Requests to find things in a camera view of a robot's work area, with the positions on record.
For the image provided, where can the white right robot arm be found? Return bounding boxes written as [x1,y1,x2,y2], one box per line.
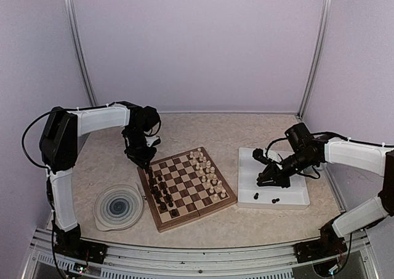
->
[252,123,393,257]

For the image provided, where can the white plastic tray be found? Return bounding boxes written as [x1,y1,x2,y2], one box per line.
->
[236,147,311,211]

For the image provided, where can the wooden chess board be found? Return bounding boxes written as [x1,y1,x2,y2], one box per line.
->
[137,147,237,232]

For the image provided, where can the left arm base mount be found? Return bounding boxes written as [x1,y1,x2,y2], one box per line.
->
[53,224,107,264]

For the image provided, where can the white chess pieces row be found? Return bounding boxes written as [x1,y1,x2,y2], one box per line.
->
[188,148,228,202]

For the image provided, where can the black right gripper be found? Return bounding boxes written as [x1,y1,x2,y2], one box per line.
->
[258,150,317,188]

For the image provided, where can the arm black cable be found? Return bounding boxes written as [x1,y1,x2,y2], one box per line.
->
[20,105,130,171]
[264,131,394,180]

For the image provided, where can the light blue mug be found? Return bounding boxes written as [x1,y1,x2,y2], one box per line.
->
[304,163,326,174]

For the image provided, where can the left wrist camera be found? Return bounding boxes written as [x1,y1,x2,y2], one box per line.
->
[145,135,161,147]

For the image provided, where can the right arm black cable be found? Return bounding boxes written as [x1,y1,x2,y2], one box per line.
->
[264,131,394,180]

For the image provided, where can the collapsible silicone bowl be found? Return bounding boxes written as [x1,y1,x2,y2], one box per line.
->
[93,185,143,232]

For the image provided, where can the right aluminium frame post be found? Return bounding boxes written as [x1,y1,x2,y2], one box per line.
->
[297,0,332,121]

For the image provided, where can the left aluminium frame post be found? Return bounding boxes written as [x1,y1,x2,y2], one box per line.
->
[64,0,98,107]

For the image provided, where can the dark chess piece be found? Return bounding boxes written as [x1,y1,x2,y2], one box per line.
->
[149,180,156,190]

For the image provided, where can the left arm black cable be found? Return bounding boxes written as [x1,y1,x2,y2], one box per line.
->
[20,105,130,171]

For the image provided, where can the front aluminium rail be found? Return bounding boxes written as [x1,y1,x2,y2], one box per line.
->
[17,228,383,278]

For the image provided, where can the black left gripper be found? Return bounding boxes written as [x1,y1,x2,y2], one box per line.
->
[125,126,158,170]

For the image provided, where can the aluminium frame post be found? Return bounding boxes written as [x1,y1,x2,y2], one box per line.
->
[64,0,98,107]
[297,0,332,121]

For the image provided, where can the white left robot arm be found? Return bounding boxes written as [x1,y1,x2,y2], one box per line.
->
[39,101,161,232]

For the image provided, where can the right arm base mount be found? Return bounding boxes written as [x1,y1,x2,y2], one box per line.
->
[294,222,352,278]

